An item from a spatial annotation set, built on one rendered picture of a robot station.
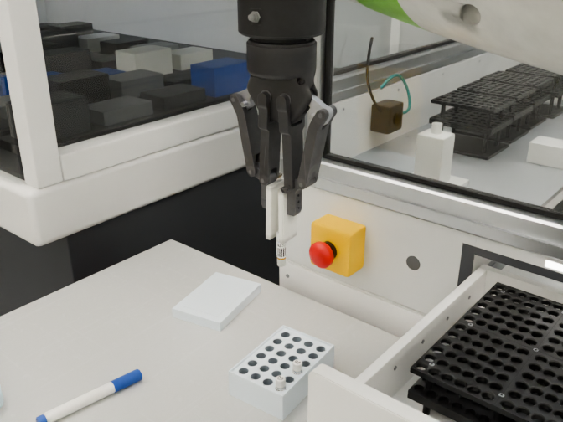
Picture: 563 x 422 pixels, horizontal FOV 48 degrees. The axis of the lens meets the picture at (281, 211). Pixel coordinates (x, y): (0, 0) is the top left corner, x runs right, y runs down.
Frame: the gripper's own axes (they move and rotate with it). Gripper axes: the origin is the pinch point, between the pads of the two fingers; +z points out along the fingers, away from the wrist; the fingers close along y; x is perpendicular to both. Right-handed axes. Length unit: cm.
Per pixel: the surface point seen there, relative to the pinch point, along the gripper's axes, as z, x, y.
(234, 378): 20.9, 7.4, 2.1
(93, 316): 24.2, 5.3, 31.6
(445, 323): 13.0, -7.6, -18.9
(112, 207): 18, -15, 49
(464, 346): 10.0, -0.4, -23.6
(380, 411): 7.6, 16.2, -21.6
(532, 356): 10.0, -2.7, -30.0
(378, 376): 11.3, 7.8, -17.5
